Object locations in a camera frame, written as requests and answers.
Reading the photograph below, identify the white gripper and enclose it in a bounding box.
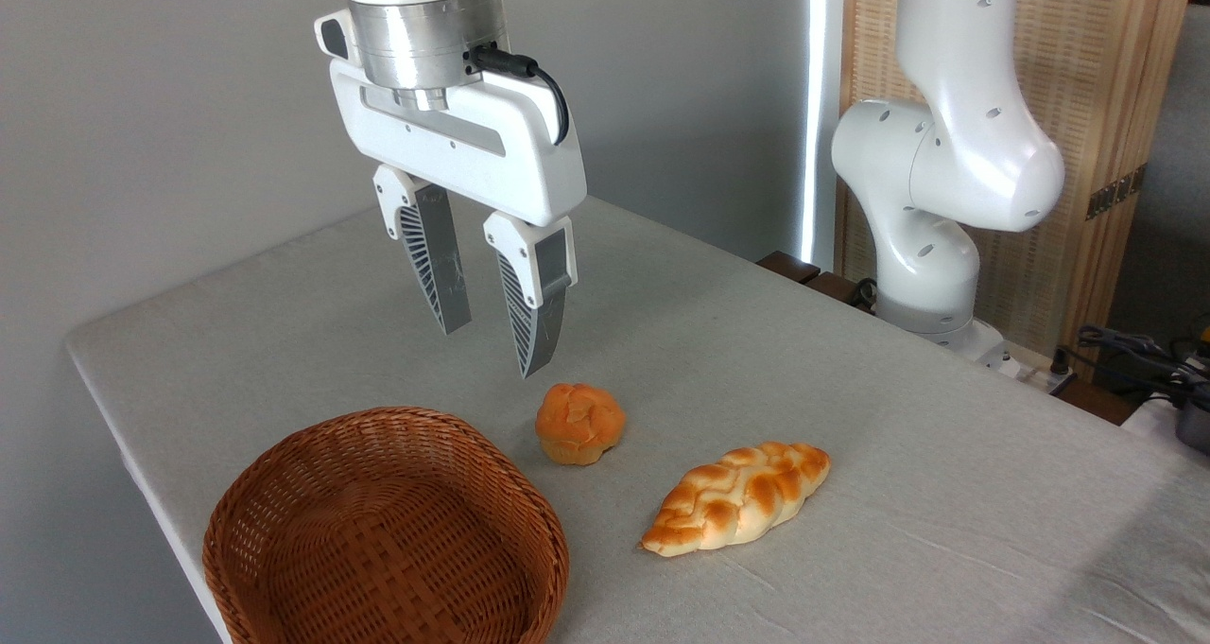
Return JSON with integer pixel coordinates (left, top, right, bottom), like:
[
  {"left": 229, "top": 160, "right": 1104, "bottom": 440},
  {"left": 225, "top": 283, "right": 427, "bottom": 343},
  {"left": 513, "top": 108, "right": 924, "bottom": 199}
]
[{"left": 315, "top": 10, "right": 588, "bottom": 379}]

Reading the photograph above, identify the round orange bread roll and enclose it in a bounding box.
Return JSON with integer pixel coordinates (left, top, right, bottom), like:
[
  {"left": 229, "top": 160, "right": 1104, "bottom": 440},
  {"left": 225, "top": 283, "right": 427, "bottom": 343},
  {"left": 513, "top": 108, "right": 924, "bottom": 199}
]
[{"left": 535, "top": 383, "right": 628, "bottom": 466}]

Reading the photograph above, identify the brown wicker basket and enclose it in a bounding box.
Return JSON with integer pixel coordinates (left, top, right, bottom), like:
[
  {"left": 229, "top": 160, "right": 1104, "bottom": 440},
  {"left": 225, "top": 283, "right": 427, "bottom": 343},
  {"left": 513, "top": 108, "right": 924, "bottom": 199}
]
[{"left": 202, "top": 407, "right": 571, "bottom": 644}]

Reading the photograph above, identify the braided bread loaf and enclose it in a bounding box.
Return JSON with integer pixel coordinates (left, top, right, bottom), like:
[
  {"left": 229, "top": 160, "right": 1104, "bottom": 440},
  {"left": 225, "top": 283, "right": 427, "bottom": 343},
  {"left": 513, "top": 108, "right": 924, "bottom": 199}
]
[{"left": 640, "top": 442, "right": 832, "bottom": 558}]

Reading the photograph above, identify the dark brown wooden board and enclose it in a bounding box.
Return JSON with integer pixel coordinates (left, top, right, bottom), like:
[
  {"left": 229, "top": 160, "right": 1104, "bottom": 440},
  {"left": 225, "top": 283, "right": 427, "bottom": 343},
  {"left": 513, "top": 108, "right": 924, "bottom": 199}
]
[{"left": 756, "top": 251, "right": 875, "bottom": 314}]

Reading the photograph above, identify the white vertical light strip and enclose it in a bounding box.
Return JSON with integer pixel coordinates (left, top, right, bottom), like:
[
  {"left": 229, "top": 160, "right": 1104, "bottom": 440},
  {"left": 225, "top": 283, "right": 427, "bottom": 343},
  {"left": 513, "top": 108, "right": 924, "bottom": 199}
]
[{"left": 799, "top": 0, "right": 845, "bottom": 271}]

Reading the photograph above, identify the grey tablecloth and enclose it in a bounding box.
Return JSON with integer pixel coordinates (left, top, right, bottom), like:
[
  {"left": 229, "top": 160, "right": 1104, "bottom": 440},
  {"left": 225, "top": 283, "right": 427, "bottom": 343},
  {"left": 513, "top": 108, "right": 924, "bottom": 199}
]
[{"left": 64, "top": 195, "right": 1210, "bottom": 644}]

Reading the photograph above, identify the black screen hinge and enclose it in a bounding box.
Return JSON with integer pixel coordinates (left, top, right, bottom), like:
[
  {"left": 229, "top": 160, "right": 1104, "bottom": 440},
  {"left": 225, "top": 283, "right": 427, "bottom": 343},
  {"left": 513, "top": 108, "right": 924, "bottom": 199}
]
[{"left": 1085, "top": 164, "right": 1148, "bottom": 219}]

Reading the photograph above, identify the wooden slatted screen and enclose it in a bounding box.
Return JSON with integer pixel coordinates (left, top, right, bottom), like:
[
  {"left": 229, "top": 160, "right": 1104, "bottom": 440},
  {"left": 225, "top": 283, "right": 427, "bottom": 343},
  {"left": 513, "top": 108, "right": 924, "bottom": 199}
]
[{"left": 837, "top": 0, "right": 1197, "bottom": 357}]

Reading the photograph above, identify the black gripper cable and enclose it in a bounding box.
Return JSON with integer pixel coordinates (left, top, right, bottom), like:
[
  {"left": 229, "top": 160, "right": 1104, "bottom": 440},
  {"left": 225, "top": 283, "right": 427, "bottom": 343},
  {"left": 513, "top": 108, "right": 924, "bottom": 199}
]
[{"left": 468, "top": 46, "right": 571, "bottom": 147}]

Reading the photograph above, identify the black cable bundle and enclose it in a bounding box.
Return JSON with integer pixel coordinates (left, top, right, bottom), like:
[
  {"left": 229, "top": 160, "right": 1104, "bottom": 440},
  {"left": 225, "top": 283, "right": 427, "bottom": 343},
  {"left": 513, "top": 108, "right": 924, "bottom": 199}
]
[{"left": 1052, "top": 325, "right": 1210, "bottom": 409}]

